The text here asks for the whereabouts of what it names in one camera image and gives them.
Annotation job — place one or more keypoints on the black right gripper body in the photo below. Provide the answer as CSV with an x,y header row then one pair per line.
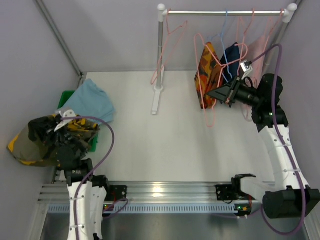
x,y
232,91

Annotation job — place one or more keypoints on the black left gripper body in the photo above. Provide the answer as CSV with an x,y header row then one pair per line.
x,y
61,136

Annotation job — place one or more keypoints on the yellow camouflage trousers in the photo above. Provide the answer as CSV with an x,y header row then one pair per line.
x,y
28,146

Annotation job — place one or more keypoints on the light blue trousers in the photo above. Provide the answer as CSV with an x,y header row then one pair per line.
x,y
90,100

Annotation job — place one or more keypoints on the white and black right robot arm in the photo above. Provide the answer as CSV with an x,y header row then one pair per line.
x,y
291,196

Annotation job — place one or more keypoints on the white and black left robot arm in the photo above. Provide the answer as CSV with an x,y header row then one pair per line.
x,y
80,180

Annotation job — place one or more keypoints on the orange camouflage trousers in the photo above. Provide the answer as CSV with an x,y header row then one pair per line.
x,y
207,77

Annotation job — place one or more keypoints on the navy blue trousers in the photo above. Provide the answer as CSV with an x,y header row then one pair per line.
x,y
231,54

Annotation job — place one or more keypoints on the light blue hanger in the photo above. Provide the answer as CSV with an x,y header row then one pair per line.
x,y
221,37

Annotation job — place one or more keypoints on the green plastic bin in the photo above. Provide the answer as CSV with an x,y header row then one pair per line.
x,y
91,140

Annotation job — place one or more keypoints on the silver white clothes rack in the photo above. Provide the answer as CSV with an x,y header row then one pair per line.
x,y
288,12

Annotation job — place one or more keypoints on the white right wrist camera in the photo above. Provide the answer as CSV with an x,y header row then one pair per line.
x,y
245,69

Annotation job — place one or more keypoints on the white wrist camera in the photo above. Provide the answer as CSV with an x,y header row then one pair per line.
x,y
245,69
63,116

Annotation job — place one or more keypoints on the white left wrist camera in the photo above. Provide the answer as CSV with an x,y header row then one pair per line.
x,y
63,116

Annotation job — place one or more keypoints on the aluminium mounting rail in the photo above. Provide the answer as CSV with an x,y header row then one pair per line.
x,y
142,192

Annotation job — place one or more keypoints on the grey slotted cable duct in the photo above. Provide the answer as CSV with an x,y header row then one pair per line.
x,y
186,208

